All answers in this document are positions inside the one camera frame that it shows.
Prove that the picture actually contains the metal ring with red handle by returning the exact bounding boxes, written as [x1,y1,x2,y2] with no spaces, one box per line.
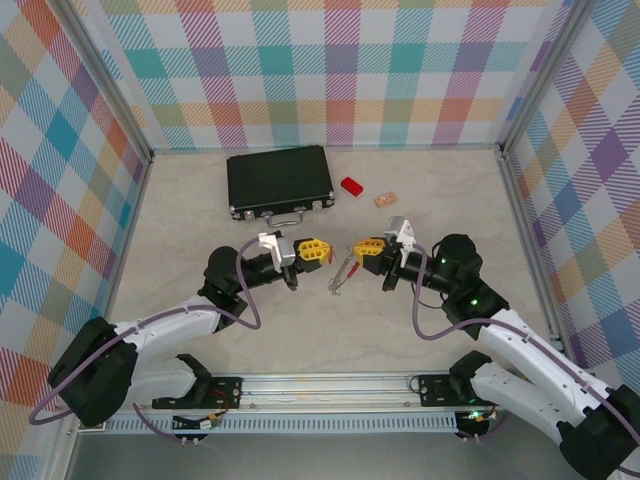
[327,253,362,297]

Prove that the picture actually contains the aluminium frame bar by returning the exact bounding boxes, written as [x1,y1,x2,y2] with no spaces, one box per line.
[498,147,571,356]
[44,154,155,480]

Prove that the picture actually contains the black case with metal handle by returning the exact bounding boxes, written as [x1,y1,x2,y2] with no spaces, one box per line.
[225,144,338,230]

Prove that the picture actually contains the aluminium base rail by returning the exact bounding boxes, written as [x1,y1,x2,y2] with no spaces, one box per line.
[149,372,509,412]

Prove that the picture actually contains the small wire connector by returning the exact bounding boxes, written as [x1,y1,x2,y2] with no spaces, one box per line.
[172,413,221,432]

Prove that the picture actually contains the slotted grey cable duct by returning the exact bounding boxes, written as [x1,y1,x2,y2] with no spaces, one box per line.
[107,412,460,434]

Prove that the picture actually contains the thin purple cable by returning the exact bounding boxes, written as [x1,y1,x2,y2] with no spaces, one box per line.
[130,397,211,447]
[454,399,519,445]

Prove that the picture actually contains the aluminium frame post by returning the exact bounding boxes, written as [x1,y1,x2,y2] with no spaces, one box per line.
[498,0,596,156]
[59,0,155,164]

